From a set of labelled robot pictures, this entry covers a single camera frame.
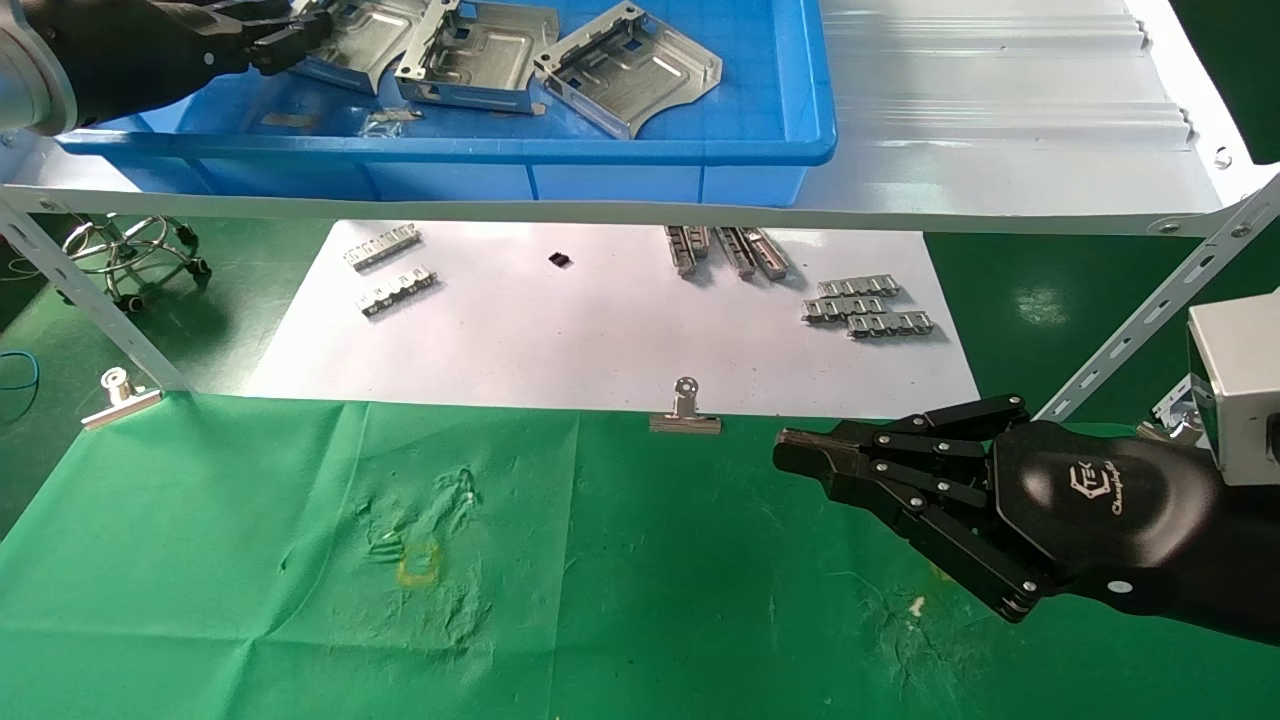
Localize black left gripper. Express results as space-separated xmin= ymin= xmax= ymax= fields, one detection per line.
xmin=25 ymin=0 xmax=333 ymax=126

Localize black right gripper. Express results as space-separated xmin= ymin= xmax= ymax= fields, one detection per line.
xmin=775 ymin=395 xmax=1227 ymax=623

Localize stamped metal bracket part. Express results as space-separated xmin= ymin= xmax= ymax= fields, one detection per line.
xmin=533 ymin=0 xmax=723 ymax=141
xmin=395 ymin=0 xmax=561 ymax=116
xmin=290 ymin=0 xmax=431 ymax=96

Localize small metal clip strip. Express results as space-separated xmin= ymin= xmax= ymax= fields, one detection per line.
xmin=345 ymin=225 xmax=422 ymax=273
xmin=847 ymin=312 xmax=936 ymax=341
xmin=802 ymin=296 xmax=887 ymax=326
xmin=818 ymin=278 xmax=901 ymax=301
xmin=358 ymin=266 xmax=438 ymax=319

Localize silver binder clip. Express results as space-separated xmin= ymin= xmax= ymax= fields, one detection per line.
xmin=650 ymin=377 xmax=723 ymax=436
xmin=82 ymin=368 xmax=163 ymax=431

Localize chrome stool base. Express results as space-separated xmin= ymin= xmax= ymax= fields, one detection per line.
xmin=62 ymin=215 xmax=211 ymax=313

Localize shiny metal fitting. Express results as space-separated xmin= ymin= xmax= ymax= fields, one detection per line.
xmin=1138 ymin=375 xmax=1206 ymax=446

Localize perforated metal shelf strut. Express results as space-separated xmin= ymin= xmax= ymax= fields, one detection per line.
xmin=0 ymin=195 xmax=193 ymax=393
xmin=1035 ymin=175 xmax=1280 ymax=421

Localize white paper sheet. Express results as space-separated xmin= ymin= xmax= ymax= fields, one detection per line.
xmin=243 ymin=220 xmax=981 ymax=419

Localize blue plastic tray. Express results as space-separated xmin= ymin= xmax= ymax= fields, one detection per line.
xmin=55 ymin=0 xmax=838 ymax=206

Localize white metal shelf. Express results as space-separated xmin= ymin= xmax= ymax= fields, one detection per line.
xmin=0 ymin=0 xmax=1280 ymax=238

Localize green table cloth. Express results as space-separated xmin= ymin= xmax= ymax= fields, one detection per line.
xmin=0 ymin=390 xmax=1280 ymax=720

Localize metal rail part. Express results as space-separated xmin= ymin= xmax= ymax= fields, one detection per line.
xmin=665 ymin=226 xmax=713 ymax=278
xmin=715 ymin=228 xmax=791 ymax=282

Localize right wrist grey camera box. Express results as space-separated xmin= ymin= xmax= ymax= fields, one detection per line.
xmin=1187 ymin=295 xmax=1280 ymax=488

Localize blue cable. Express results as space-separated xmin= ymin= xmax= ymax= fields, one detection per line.
xmin=0 ymin=350 xmax=42 ymax=421

